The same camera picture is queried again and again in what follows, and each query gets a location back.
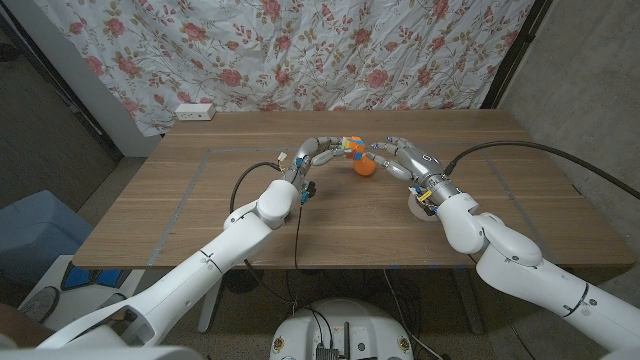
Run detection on multicoloured Rubik's cube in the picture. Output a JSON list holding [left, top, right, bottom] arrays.
[[341, 135, 367, 161]]

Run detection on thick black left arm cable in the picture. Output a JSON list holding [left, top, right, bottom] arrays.
[[228, 161, 286, 214]]

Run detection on white power strip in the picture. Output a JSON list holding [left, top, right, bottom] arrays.
[[174, 102, 217, 122]]

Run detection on black backdrop pole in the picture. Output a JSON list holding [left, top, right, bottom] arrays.
[[480, 0, 554, 110]]

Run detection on grey table leg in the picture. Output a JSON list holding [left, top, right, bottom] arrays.
[[452, 269, 486, 335]]

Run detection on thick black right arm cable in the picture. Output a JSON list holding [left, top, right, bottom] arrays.
[[443, 140, 640, 201]]

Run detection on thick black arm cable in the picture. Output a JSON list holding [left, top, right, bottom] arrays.
[[443, 140, 640, 201], [228, 161, 286, 214]]

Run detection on black round floor object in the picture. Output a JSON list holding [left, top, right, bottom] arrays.
[[223, 269, 265, 294]]

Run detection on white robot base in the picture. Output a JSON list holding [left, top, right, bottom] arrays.
[[269, 298, 415, 360]]

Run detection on person's brown leg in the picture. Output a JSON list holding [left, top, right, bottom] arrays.
[[0, 302, 54, 349]]

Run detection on thin black left arm wire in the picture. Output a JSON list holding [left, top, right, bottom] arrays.
[[292, 199, 304, 306]]

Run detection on orange ball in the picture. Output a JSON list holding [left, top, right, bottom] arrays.
[[352, 154, 378, 177]]

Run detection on white table leg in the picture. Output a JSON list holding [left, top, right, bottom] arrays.
[[197, 279, 225, 335]]

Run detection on cream masking tape roll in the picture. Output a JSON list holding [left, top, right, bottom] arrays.
[[407, 192, 439, 222]]

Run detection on floral print backdrop cloth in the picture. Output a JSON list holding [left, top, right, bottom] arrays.
[[32, 0, 536, 137]]

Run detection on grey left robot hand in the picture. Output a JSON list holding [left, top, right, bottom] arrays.
[[284, 135, 359, 194]]

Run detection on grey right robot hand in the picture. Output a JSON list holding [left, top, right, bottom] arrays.
[[369, 137, 461, 205]]

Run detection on white platform with blue pads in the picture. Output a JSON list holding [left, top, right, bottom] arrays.
[[19, 254, 146, 331]]

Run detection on grey sneaker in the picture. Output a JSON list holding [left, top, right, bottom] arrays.
[[19, 285, 60, 324]]

